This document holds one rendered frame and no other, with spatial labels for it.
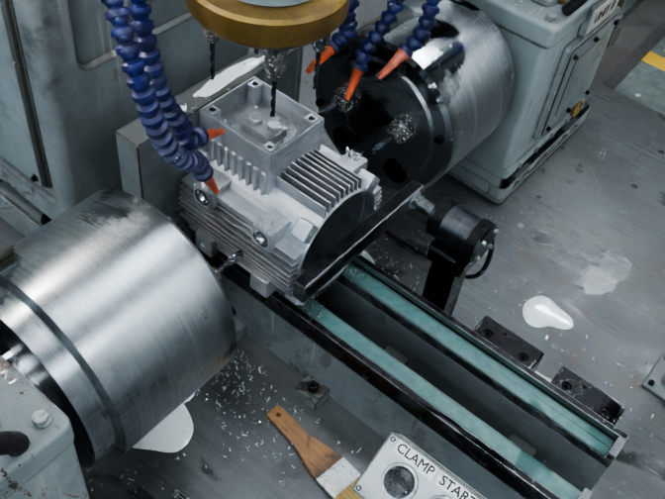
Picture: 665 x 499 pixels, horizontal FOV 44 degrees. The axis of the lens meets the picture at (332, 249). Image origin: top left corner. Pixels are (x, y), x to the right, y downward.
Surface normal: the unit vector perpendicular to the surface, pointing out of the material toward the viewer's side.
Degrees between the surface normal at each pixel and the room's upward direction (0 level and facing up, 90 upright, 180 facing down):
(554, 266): 0
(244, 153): 90
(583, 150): 0
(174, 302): 43
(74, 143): 90
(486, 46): 36
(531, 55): 90
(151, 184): 90
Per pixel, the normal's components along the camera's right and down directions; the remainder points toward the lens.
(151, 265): 0.40, -0.39
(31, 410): 0.10, -0.66
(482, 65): 0.63, -0.07
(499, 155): -0.63, 0.54
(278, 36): 0.19, 0.74
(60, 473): 0.77, 0.52
